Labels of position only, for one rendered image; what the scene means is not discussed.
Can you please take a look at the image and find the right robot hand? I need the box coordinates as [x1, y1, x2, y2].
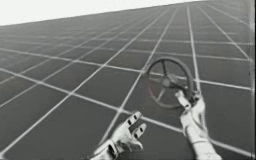
[175, 89, 207, 132]

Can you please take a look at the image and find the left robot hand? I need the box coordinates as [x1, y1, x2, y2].
[110, 111, 148, 154]

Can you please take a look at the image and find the dark steering wheel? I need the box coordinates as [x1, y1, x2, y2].
[144, 56, 195, 110]

